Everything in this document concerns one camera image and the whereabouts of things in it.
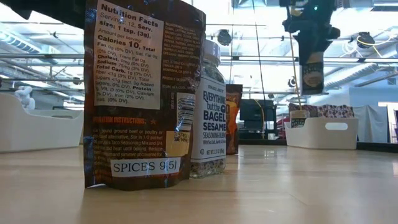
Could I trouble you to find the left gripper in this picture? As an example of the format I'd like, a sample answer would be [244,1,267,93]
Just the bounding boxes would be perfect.
[30,0,85,29]

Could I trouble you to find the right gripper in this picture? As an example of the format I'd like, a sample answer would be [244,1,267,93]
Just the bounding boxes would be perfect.
[282,12,341,66]

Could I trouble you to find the tan lid spice jar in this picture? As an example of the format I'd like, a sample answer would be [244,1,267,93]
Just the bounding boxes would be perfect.
[300,51,326,96]
[289,109,308,129]

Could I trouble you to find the brown seasoning packet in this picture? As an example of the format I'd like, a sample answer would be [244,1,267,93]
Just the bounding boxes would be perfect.
[83,0,206,191]
[225,83,243,156]

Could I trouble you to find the ceiling light strip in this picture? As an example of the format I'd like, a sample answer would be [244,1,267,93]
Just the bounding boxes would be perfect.
[217,55,398,63]

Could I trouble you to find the floral patterned cloth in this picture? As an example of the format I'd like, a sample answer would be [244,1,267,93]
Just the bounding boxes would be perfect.
[288,103,355,119]

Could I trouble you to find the white plastic bin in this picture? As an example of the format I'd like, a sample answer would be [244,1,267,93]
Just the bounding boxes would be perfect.
[284,117,359,151]
[0,93,85,153]

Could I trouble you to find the white lumpy figure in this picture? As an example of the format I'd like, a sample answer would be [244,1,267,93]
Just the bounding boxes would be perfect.
[14,86,34,110]

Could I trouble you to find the white hanging sheet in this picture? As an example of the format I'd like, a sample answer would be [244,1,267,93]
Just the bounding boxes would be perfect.
[354,105,389,144]

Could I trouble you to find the yellow cable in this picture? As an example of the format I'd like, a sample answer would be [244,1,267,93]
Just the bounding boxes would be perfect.
[287,30,303,110]

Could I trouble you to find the black hanging cable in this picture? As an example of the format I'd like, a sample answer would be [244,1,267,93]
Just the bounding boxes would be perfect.
[251,0,268,102]

